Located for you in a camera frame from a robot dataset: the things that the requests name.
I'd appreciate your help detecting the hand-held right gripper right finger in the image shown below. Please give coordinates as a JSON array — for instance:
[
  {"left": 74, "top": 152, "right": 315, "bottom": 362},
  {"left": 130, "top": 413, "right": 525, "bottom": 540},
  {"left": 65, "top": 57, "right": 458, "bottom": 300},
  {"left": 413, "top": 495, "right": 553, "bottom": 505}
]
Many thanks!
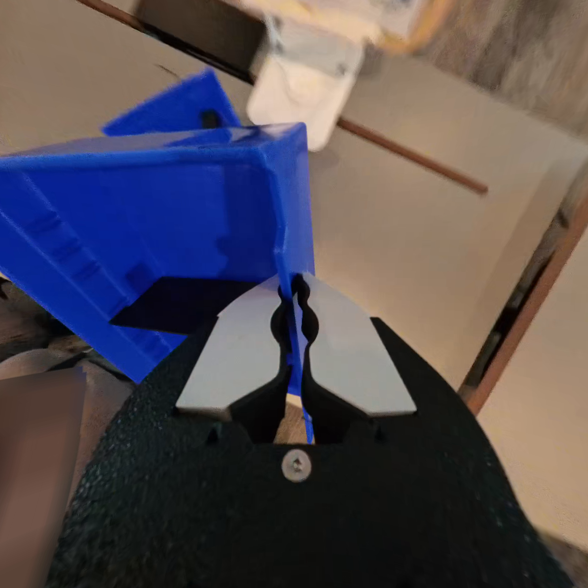
[{"left": 293, "top": 273, "right": 418, "bottom": 445}]

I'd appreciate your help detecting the white monitor stand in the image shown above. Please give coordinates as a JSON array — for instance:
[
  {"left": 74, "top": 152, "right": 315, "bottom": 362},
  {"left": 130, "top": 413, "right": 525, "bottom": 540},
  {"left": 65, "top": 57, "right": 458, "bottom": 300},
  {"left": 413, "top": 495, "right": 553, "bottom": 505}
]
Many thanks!
[{"left": 246, "top": 18, "right": 366, "bottom": 152}]

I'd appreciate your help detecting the black table cable cover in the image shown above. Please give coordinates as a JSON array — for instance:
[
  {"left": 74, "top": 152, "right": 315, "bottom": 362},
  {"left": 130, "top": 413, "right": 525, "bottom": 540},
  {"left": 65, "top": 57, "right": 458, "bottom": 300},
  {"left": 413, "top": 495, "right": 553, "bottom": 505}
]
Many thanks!
[{"left": 138, "top": 0, "right": 267, "bottom": 85}]

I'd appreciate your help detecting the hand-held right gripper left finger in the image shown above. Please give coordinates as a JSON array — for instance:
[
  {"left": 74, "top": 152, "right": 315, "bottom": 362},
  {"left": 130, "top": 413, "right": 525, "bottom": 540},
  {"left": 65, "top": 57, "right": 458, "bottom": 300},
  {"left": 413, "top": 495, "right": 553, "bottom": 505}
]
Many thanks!
[{"left": 176, "top": 275, "right": 293, "bottom": 444}]

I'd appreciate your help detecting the blue plastic bin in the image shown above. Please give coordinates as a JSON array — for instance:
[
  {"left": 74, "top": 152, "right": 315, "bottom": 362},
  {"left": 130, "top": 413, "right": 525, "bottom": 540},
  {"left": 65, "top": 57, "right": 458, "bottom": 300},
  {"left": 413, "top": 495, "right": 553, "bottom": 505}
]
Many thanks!
[{"left": 0, "top": 69, "right": 318, "bottom": 445}]

